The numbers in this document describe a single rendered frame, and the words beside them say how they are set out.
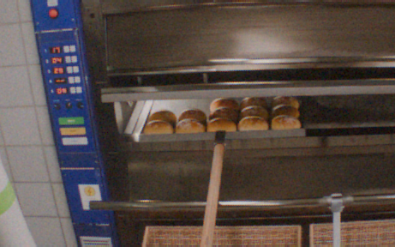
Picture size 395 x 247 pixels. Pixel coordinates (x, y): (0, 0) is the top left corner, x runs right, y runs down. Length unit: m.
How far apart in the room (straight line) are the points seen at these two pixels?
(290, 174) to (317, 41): 0.49
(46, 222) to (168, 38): 0.89
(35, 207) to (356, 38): 1.32
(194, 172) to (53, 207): 0.56
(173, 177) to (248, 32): 0.59
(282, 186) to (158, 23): 0.69
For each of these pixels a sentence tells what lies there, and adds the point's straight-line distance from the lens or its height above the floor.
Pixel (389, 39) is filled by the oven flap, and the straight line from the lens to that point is 2.14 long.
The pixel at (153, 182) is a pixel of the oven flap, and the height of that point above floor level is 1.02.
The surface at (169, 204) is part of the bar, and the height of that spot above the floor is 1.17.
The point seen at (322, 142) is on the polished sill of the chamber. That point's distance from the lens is 2.27.
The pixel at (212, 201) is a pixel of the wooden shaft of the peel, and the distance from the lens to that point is 1.90.
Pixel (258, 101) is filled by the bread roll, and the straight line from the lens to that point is 2.41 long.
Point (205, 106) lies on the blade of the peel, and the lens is 2.50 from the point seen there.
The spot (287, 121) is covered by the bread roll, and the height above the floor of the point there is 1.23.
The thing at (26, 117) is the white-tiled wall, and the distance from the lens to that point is 2.40.
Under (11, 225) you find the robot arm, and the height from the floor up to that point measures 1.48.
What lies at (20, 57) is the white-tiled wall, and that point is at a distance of 2.31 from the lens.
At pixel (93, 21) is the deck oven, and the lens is 2.18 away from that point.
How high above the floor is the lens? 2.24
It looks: 26 degrees down
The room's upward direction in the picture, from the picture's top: 6 degrees counter-clockwise
